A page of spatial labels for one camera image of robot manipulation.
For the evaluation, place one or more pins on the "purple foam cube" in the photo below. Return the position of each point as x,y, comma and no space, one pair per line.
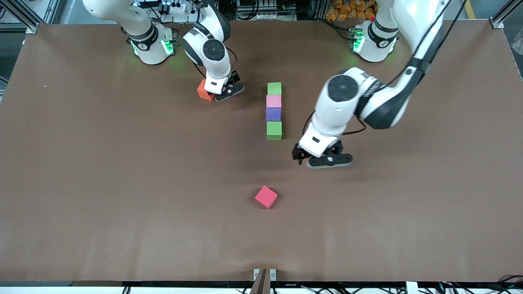
273,114

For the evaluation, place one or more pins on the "small white bracket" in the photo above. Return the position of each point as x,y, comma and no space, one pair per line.
412,288

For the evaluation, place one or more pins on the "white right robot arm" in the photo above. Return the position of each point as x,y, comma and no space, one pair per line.
153,55

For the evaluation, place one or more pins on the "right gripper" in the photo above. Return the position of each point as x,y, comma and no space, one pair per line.
233,77

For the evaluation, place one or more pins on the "red foam cube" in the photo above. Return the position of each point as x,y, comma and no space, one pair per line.
266,197

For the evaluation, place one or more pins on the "grey metal rack unit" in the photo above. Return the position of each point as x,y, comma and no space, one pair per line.
261,15

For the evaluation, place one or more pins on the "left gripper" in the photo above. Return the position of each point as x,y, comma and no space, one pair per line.
298,154

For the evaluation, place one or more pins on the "aluminium frame profile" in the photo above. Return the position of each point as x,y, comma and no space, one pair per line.
497,22
32,27

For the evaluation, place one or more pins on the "white power strip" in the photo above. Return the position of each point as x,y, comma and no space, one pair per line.
177,7

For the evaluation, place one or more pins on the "green foam cube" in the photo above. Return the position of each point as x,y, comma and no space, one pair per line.
274,88
274,130

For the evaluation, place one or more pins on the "orange foam cube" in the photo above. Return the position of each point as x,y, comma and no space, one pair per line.
203,90

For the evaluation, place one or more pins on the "brown table cover sheet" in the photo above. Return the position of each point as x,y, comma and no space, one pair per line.
122,183

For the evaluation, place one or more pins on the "pile of orange objects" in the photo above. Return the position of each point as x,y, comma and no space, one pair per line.
347,10

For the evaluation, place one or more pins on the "metal bracket with brown post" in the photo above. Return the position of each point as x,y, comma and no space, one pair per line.
261,281

